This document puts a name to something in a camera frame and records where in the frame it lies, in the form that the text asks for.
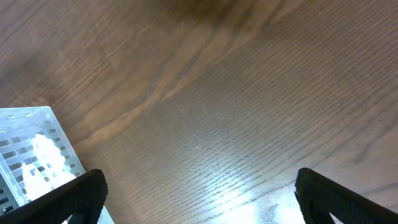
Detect clear plastic basket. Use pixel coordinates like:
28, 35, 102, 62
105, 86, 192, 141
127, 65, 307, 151
1, 106, 113, 223

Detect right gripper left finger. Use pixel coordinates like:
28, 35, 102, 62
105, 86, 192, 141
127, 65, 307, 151
1, 169, 108, 224

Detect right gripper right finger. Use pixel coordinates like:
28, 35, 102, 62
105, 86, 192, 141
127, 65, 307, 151
295, 167, 397, 223

